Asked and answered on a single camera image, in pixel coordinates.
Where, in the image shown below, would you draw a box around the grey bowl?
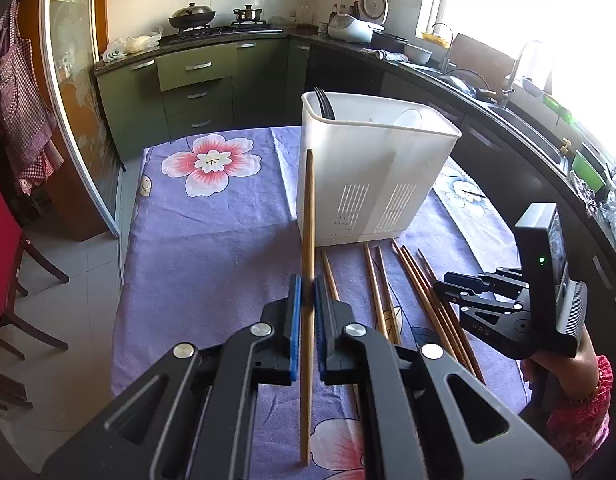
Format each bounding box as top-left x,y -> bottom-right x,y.
402,42 -> 433,65

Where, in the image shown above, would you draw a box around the steel kitchen sink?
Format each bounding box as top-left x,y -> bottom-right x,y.
488,101 -> 565,167

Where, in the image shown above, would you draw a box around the black cooking pot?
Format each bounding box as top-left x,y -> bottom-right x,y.
372,31 -> 409,54

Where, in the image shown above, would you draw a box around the dark stone countertop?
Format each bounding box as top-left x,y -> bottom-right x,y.
90,25 -> 616,266

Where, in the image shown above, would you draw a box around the white plastic utensil holder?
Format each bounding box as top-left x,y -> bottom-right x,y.
295,91 -> 462,248

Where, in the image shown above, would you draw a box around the red wooden chair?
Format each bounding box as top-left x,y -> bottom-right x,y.
0,160 -> 70,411

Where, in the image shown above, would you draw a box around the pile of wooden chopsticks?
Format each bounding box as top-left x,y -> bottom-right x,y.
320,240 -> 486,386

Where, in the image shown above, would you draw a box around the green cabinet drawer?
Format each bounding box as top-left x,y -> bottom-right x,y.
156,42 -> 239,93

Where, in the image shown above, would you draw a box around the green kitchen base cabinets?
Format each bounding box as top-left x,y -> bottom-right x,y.
94,35 -> 310,162

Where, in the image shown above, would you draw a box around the steel kitchen faucet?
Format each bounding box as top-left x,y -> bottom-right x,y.
498,40 -> 545,109

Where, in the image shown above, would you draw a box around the brown cutting board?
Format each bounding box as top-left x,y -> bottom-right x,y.
447,32 -> 517,92

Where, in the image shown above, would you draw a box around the green soap tray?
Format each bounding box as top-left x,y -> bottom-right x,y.
542,92 -> 575,124

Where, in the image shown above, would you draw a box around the white crumpled plastic bag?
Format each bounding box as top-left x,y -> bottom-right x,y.
101,38 -> 128,64

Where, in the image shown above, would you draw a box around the red checked apron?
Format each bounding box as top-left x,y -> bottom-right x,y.
0,0 -> 65,197

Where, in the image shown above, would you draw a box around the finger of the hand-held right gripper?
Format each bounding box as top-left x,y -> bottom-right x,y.
444,268 -> 530,295
433,281 -> 531,313

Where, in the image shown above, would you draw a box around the green plastic basin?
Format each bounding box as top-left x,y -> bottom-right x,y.
570,150 -> 610,192

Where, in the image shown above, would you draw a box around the patterned dish rag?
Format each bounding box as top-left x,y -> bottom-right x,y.
568,170 -> 598,217

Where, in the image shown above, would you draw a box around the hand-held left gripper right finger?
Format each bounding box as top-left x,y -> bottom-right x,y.
312,280 -> 571,480

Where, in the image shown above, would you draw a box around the kitchen window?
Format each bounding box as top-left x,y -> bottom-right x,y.
428,0 -> 616,161

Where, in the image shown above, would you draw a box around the black gas stove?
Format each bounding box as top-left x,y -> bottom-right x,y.
168,20 -> 285,44

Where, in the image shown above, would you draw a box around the crumpled clear plastic wrap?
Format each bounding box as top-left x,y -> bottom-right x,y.
595,187 -> 616,246

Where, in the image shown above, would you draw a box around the round white appliance lid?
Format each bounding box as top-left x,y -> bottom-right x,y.
361,0 -> 389,29

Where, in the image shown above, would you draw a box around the black plastic fork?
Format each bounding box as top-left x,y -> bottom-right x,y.
313,86 -> 337,121

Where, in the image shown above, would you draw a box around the long wooden chopstick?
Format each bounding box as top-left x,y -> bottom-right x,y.
301,149 -> 317,467

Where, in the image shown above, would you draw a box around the crumpled dish cloth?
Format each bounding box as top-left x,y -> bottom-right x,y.
360,47 -> 410,64

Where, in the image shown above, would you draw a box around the black wok with lid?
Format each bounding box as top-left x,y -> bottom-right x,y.
168,2 -> 217,31

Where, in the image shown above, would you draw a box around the clear plastic bag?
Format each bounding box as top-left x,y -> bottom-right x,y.
125,31 -> 164,55

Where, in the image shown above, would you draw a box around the white rice cooker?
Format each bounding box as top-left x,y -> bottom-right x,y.
327,12 -> 374,44

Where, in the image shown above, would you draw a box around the purple floral tablecloth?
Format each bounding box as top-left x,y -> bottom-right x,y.
110,125 -> 531,480

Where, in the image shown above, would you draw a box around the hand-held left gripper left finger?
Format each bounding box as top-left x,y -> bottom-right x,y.
40,274 -> 304,480

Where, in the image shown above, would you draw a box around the small steel pot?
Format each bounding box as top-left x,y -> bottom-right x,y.
231,4 -> 264,24

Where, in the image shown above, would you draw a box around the person's right hand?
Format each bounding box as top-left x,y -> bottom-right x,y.
519,340 -> 600,402

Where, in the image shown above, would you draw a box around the yellow basket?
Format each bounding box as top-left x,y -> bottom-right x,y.
420,23 -> 455,50

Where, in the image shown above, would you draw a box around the dark kitchen base cabinets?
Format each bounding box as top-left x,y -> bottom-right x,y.
305,45 -> 616,341

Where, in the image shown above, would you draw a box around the black pan with handle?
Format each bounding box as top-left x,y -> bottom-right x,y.
444,70 -> 501,101

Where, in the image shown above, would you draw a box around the dark sauce bottles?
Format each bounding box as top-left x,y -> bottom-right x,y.
330,0 -> 362,24

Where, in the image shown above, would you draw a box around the frosted glass sliding door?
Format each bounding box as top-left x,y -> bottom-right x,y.
39,0 -> 123,239

